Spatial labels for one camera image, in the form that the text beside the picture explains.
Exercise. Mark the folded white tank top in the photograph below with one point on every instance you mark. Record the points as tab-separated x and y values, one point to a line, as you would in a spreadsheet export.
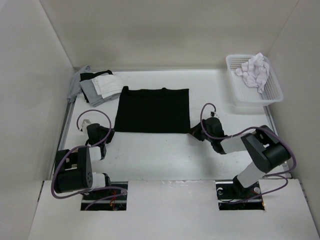
107	85

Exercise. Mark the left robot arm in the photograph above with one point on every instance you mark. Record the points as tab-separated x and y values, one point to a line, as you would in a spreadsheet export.
75	173

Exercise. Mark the folded grey tank top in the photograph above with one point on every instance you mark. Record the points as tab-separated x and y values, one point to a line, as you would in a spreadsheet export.
91	95

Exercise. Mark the folded black tank top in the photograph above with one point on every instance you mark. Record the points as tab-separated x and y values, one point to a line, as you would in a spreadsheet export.
90	75

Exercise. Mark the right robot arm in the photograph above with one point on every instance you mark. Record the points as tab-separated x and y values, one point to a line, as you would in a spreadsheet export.
266	149

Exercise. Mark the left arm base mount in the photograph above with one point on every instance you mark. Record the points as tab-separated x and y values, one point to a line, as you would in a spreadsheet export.
104	200

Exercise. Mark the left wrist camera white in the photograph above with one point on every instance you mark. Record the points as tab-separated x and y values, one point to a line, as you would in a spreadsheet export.
85	123

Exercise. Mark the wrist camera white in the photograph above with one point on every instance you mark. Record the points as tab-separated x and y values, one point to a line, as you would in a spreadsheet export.
85	123
214	115

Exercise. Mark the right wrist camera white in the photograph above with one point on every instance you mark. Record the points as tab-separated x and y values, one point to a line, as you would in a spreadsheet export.
214	115

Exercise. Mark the black tank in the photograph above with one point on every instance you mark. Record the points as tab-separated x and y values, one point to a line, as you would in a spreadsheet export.
155	111
90	75

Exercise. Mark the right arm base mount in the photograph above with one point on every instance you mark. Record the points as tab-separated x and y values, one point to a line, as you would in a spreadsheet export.
230	200

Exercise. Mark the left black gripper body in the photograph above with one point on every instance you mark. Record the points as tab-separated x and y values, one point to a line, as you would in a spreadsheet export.
101	138

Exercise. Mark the white plastic basket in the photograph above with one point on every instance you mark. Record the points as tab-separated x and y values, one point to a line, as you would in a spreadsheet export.
246	96

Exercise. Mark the grey cloth at corner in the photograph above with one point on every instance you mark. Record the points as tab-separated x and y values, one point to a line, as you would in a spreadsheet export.
74	86

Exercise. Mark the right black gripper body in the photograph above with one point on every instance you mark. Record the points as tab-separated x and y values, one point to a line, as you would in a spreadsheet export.
205	127

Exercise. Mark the white crumpled tank top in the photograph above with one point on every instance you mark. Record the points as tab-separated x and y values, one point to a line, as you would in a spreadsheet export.
255	72

